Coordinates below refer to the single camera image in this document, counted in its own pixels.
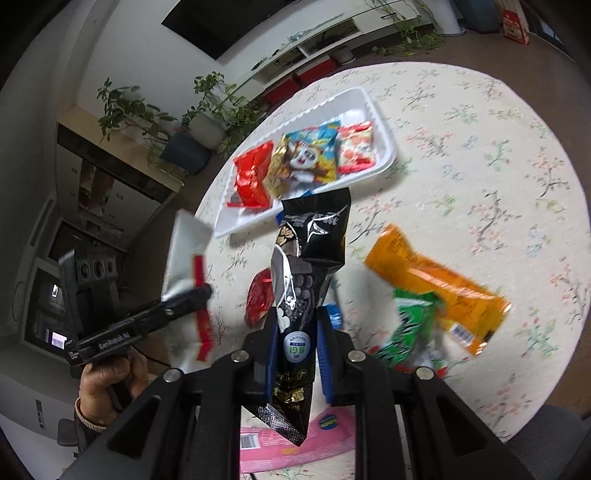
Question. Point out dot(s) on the black silver cookie packet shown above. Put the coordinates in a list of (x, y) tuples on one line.
[(295, 295)]

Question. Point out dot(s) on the red storage box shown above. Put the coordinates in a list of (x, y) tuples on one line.
[(315, 71), (280, 91)]

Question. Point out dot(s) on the plant in ribbed grey pot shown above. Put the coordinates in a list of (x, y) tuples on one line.
[(207, 129)]

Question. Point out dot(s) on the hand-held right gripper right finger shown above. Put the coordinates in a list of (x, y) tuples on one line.
[(325, 364)]

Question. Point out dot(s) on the white plastic tray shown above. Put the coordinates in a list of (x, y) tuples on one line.
[(369, 110)]

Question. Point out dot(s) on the small white pot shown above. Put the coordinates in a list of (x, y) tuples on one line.
[(343, 54)]

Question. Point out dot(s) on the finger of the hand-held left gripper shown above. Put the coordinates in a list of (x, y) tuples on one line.
[(184, 302)]

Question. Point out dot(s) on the black packet white script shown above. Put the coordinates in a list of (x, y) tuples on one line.
[(318, 226)]

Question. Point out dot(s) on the person's left hand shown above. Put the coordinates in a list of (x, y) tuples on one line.
[(99, 387)]

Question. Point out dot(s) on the orange snack bar packet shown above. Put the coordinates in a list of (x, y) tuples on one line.
[(434, 286)]

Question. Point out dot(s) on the person's left forearm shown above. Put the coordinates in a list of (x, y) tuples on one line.
[(90, 431)]

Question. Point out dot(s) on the grey seat cushion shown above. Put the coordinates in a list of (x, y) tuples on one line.
[(554, 443)]

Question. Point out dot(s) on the large red snack bag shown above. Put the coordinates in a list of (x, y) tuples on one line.
[(251, 177)]

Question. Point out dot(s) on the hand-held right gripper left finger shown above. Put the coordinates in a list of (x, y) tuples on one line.
[(272, 360)]

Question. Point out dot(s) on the pink snack packet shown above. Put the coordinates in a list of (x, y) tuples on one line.
[(323, 443)]

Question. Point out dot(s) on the white television console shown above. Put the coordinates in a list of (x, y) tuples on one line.
[(314, 41)]

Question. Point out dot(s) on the large-leaf plant dark pot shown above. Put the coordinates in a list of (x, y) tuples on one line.
[(482, 14)]

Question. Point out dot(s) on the red strawberry candy packet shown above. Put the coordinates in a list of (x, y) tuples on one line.
[(355, 147)]

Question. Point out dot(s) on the small dark red packet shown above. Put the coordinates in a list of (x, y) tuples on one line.
[(258, 297)]

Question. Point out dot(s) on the wall television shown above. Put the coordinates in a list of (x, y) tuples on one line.
[(217, 21)]

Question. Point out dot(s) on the green snack packet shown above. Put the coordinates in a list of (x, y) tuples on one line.
[(411, 327)]

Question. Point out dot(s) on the white cabinet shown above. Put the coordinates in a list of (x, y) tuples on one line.
[(92, 194)]

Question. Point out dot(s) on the bushy plant white pot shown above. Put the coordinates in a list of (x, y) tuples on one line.
[(450, 16)]

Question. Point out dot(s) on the tall leafy plant dark pot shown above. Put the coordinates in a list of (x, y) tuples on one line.
[(184, 152)]

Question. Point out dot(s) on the panda print snack packet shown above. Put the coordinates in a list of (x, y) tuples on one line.
[(309, 154)]

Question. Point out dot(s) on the red paper bag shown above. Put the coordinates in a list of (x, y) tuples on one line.
[(516, 25)]

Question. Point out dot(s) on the gold wafer packet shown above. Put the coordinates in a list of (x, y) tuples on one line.
[(277, 175)]

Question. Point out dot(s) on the floral tablecloth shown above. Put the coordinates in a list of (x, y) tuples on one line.
[(461, 161)]

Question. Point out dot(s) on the white silver snack packet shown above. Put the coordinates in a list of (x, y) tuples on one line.
[(184, 249)]

